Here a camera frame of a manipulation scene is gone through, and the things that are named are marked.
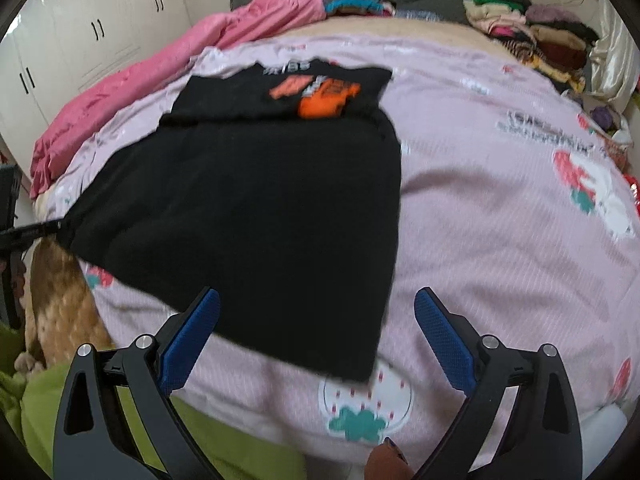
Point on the cream satin curtain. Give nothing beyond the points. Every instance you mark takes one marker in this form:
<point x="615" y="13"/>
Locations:
<point x="615" y="60"/>

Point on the red plastic bag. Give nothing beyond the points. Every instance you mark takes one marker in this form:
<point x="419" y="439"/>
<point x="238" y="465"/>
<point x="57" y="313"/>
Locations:
<point x="635" y="192"/>

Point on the pink fleece blanket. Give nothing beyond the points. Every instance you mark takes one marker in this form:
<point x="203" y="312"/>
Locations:
<point x="150" y="85"/>

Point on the person's right hand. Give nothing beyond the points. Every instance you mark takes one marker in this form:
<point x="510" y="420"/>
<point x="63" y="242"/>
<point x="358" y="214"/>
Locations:
<point x="387" y="462"/>

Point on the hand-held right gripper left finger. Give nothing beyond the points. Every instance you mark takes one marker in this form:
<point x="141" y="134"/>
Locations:
<point x="192" y="340"/>

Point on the black sweater with orange cuffs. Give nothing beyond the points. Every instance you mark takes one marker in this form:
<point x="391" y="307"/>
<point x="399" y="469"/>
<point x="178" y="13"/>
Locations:
<point x="250" y="210"/>

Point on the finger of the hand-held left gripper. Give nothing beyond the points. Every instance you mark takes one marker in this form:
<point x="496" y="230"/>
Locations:
<point x="45" y="229"/>

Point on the dark floral cloth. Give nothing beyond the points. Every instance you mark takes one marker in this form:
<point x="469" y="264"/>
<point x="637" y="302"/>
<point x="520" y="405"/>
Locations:
<point x="417" y="15"/>

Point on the purple crumpled cloth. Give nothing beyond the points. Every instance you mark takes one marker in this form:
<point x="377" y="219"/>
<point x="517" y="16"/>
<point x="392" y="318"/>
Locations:
<point x="602" y="117"/>

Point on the lime green cloth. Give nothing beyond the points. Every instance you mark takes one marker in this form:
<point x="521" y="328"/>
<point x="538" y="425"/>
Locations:
<point x="225" y="440"/>

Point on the white plastic bag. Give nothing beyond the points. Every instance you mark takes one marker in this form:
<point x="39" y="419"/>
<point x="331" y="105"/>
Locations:
<point x="620" y="132"/>

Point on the pile of folded clothes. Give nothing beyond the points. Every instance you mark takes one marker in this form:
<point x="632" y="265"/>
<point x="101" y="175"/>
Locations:
<point x="550" y="40"/>

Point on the white cushion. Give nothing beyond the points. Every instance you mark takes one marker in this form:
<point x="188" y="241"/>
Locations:
<point x="612" y="430"/>

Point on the purple strawberry printed bedspread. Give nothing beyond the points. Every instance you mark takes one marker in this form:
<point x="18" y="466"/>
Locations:
<point x="500" y="260"/>

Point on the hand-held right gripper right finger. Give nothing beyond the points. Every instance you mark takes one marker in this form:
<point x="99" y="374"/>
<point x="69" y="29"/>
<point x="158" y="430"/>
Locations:
<point x="445" y="340"/>

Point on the white wardrobe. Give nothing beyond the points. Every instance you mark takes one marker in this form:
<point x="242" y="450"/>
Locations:
<point x="75" y="35"/>

